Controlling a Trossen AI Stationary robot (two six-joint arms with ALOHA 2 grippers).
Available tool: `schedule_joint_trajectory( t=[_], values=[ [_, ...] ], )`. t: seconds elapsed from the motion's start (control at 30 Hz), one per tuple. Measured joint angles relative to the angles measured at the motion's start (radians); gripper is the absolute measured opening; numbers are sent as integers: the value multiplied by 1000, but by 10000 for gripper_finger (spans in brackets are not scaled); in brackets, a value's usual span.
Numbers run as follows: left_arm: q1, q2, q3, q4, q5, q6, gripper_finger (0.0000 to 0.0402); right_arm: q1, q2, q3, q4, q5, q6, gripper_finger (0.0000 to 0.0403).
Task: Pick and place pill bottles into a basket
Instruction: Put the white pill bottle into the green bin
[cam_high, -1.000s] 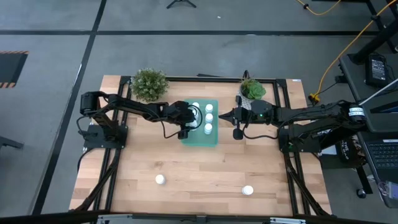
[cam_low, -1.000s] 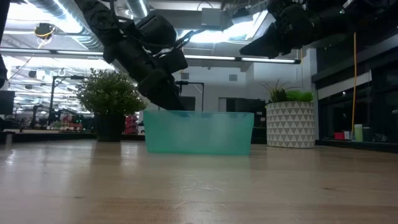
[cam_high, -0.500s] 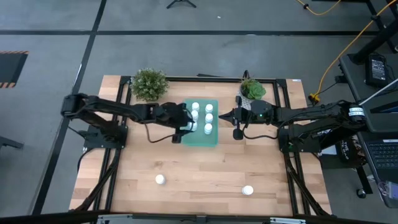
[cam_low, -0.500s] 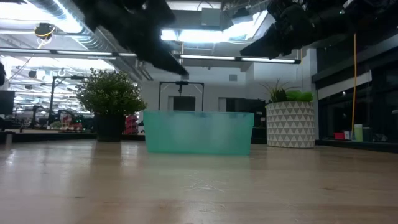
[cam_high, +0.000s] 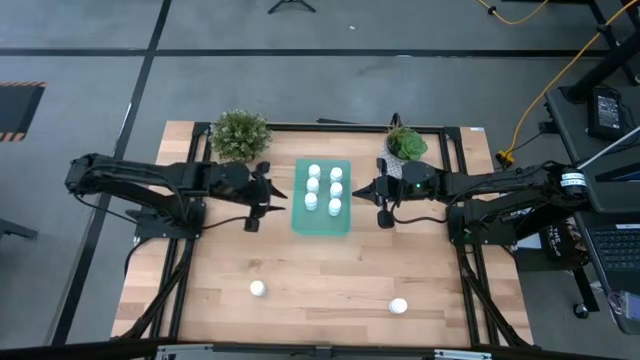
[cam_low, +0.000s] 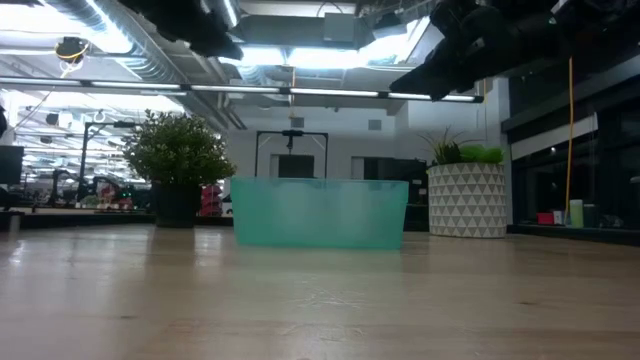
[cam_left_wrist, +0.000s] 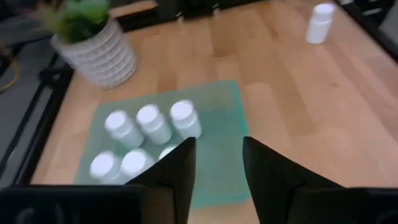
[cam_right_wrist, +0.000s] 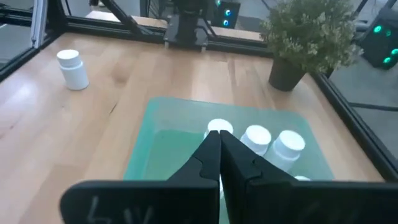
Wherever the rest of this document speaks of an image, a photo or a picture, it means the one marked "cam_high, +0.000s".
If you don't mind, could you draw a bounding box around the black mat with hazard stripes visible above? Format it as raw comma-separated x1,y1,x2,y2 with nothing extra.
0,81,47,143

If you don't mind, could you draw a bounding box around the black camera cable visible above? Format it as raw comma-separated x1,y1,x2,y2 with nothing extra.
202,214,249,231
389,197,449,225

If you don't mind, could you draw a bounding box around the black desk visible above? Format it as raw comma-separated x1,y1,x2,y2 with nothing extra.
543,84,640,216

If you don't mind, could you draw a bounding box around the dark chair base leg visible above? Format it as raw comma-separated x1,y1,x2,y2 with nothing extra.
0,218,40,241

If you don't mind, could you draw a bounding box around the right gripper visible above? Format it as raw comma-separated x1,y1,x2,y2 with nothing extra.
352,159,407,230

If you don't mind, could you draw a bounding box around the succulent in patterned white pot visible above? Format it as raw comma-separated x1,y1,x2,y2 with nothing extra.
378,124,430,179

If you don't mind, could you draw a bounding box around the black laptop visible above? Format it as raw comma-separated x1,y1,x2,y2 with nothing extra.
574,209,640,301

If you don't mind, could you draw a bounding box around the clear plastic container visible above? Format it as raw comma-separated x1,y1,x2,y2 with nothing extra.
607,289,640,335

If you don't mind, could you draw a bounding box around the black bag with white print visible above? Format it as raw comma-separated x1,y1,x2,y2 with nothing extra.
539,222,576,261

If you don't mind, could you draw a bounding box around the silver metal bracket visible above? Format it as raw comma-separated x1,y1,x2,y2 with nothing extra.
155,343,215,360
433,348,494,360

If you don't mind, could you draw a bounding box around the black aluminium table frame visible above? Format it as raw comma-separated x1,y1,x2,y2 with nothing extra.
0,121,640,360

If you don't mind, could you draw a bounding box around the black power adapter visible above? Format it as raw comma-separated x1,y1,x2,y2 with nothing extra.
587,86,627,142

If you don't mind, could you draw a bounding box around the bushy green potted plant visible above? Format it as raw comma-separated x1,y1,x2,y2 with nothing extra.
209,109,274,165

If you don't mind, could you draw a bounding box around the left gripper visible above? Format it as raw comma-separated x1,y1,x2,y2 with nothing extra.
224,161,288,233

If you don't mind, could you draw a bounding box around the teal translucent plastic basket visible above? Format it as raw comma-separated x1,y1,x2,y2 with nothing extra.
291,158,353,238

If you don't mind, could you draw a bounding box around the black tripod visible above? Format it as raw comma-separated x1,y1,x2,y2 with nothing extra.
267,0,317,15

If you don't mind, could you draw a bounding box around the black desk foot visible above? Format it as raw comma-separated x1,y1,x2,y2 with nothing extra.
558,0,640,104

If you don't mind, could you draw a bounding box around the yellow extension cable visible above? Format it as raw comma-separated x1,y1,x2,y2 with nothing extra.
496,0,640,167
478,0,550,26

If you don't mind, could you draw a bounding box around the white cable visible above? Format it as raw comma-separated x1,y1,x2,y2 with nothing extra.
575,125,640,171

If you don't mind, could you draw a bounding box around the black desk leg with caster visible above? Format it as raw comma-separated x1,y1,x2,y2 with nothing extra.
569,264,601,321

